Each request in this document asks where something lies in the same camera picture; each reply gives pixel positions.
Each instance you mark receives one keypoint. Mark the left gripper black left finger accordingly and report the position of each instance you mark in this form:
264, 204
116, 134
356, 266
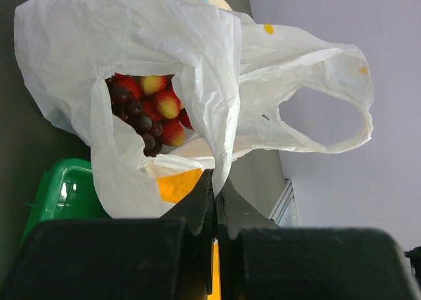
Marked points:
162, 258

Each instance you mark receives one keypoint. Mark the dark red grape bunch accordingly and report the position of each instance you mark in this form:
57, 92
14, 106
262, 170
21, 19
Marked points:
130, 104

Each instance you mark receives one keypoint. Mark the round pastel plate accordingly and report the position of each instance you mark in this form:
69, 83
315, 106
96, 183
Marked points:
221, 4

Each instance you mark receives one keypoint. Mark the green plastic tray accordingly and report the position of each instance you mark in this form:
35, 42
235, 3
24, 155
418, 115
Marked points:
66, 191

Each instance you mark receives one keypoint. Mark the orange t-shirt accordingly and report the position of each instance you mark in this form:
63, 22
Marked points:
177, 188

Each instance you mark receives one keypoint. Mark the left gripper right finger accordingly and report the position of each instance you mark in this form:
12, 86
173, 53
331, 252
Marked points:
261, 260

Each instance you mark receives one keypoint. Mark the red cherry bunch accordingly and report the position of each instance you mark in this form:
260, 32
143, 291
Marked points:
159, 90

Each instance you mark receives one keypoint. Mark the aluminium frame rail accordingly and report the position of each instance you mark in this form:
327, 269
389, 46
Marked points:
284, 213

